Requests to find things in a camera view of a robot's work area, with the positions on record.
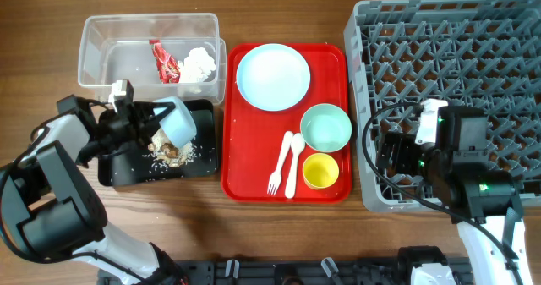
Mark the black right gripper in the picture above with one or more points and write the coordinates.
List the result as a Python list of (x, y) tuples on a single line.
[(391, 155)]

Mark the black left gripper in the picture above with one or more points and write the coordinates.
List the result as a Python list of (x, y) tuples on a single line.
[(143, 128)]

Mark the light blue bowl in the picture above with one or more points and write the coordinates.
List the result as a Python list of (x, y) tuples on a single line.
[(178, 125)]

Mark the food scraps and rice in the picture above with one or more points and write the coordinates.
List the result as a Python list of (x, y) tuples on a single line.
[(167, 154)]

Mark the red snack wrapper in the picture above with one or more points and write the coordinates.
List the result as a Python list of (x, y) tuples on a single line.
[(167, 65)]

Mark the mint green bowl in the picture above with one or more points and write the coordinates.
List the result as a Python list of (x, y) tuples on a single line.
[(326, 128)]

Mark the white tissue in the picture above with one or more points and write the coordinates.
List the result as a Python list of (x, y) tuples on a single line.
[(197, 66)]

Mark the yellow plastic cup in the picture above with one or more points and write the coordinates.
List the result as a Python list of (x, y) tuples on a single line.
[(320, 171)]

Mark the white plastic spoon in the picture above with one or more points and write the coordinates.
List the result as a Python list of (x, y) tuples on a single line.
[(297, 147)]

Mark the light blue plate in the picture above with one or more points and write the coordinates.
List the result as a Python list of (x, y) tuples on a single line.
[(273, 77)]

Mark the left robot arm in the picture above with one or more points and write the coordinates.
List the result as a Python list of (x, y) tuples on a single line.
[(49, 211)]

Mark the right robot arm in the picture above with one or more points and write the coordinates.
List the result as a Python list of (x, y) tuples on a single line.
[(449, 152)]

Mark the clear plastic waste bin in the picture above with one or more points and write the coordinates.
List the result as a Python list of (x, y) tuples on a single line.
[(115, 47)]

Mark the grey dishwasher rack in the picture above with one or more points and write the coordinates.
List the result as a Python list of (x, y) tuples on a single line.
[(477, 53)]

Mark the black plastic tray bin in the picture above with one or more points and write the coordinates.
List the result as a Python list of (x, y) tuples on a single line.
[(134, 165)]

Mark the red serving tray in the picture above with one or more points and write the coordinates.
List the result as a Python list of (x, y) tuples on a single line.
[(252, 138)]

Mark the white plastic fork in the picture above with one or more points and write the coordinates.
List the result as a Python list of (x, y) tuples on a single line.
[(275, 177)]

